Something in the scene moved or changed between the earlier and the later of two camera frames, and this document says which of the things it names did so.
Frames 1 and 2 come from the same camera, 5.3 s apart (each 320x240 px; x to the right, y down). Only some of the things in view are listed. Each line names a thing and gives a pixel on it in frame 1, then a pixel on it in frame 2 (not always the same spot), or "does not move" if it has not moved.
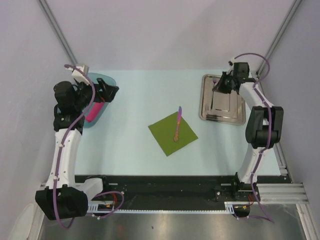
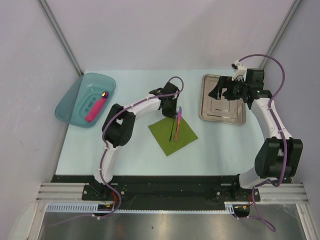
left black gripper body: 84,96 -> 170,110
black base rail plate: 128,191 does not move
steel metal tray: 222,107 does not move
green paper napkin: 164,131 does not move
